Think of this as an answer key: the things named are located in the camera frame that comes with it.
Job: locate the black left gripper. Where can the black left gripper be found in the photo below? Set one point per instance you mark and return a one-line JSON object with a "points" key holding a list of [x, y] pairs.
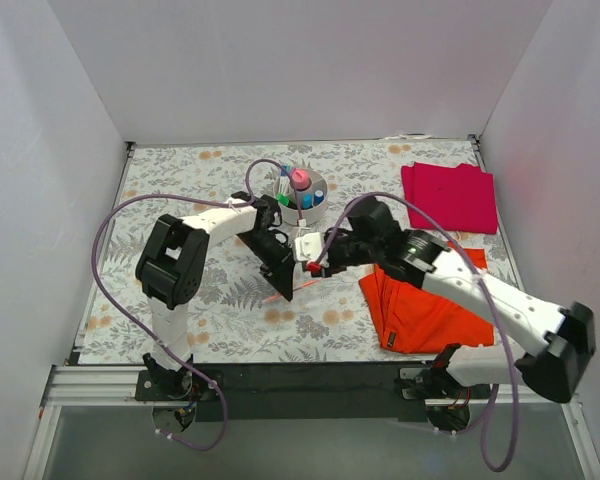
{"points": [[278, 263]]}

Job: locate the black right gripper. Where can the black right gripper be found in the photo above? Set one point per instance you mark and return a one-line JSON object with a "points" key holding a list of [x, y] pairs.
{"points": [[334, 256]]}

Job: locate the orange pink pen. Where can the orange pink pen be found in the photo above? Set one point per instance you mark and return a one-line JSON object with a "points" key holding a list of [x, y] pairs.
{"points": [[295, 289]]}

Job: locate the blue capped small jar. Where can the blue capped small jar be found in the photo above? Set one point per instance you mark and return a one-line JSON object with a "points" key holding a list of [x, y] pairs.
{"points": [[318, 197]]}

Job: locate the black highlighter blue cap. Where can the black highlighter blue cap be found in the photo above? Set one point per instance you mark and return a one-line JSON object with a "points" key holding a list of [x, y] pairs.
{"points": [[307, 202]]}

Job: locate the black highlighter green cap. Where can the black highlighter green cap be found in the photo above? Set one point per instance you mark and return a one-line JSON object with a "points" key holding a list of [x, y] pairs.
{"points": [[285, 201]]}

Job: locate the white round desk organizer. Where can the white round desk organizer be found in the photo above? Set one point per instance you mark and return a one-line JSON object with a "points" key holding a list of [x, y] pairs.
{"points": [[311, 216]]}

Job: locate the pink capped glue bottle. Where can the pink capped glue bottle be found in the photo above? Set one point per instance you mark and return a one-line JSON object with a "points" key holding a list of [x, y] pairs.
{"points": [[301, 181]]}

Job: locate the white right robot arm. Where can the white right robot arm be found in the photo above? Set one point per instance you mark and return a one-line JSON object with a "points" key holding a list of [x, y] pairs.
{"points": [[543, 345]]}

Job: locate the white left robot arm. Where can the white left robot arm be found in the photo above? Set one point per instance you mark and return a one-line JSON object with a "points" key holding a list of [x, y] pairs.
{"points": [[171, 267]]}

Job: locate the orange folded shorts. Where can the orange folded shorts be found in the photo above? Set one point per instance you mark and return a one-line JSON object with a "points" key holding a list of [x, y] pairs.
{"points": [[411, 321]]}

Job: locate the magenta folded cloth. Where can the magenta folded cloth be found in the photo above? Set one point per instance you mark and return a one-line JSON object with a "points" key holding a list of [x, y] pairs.
{"points": [[460, 198]]}

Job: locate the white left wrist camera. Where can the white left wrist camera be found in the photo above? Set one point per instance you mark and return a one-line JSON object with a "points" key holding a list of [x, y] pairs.
{"points": [[307, 245]]}

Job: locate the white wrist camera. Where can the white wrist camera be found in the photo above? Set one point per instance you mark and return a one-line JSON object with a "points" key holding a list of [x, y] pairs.
{"points": [[307, 245], [316, 269]]}

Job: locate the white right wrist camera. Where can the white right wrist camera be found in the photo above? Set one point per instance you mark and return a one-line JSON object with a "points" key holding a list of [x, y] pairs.
{"points": [[316, 269]]}

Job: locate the aluminium frame rail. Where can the aluminium frame rail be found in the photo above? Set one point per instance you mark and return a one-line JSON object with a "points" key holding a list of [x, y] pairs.
{"points": [[372, 420]]}

